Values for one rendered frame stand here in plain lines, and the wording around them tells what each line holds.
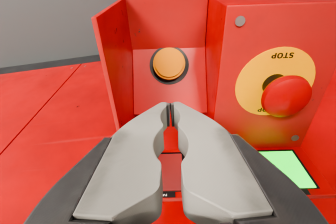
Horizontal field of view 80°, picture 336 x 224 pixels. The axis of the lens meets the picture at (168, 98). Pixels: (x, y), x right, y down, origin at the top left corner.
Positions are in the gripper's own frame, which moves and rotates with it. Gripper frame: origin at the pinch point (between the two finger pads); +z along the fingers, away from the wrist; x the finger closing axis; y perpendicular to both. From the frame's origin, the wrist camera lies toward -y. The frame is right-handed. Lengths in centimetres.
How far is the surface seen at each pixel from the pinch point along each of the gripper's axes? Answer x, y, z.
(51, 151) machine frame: -26.9, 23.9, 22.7
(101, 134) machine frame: -16.6, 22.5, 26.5
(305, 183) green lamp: 12.6, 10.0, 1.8
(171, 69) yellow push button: 0.2, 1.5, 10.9
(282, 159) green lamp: 11.9, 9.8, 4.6
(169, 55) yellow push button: 0.0, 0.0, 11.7
